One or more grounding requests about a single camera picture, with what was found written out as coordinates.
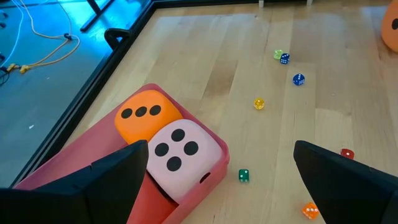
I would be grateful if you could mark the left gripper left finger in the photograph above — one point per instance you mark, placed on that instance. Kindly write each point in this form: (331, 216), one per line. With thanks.
(77, 196)

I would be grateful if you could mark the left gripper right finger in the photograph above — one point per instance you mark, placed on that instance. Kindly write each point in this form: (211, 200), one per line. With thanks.
(357, 193)

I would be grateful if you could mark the small red die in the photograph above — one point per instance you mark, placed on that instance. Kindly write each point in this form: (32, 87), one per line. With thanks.
(347, 153)

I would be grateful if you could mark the pink plastic bin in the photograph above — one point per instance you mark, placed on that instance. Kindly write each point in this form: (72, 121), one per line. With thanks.
(81, 149)

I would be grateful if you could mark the small orange die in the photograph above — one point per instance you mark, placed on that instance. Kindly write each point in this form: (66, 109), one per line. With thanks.
(310, 211)

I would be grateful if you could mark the large orange foam die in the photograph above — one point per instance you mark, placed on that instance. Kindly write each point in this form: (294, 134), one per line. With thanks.
(140, 127)
(391, 37)

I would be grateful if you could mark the large pale pink foam die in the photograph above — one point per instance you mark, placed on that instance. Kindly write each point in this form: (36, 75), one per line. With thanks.
(199, 168)

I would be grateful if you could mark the small blue die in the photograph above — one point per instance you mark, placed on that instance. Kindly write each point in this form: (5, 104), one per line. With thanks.
(298, 79)
(285, 59)

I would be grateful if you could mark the small yellow die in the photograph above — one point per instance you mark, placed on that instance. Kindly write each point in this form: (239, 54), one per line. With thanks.
(259, 103)

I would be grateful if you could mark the small light green die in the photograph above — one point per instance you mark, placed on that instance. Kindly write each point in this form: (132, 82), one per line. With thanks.
(277, 53)

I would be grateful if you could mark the black desk frame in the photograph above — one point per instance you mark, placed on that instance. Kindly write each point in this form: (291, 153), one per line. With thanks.
(94, 17)

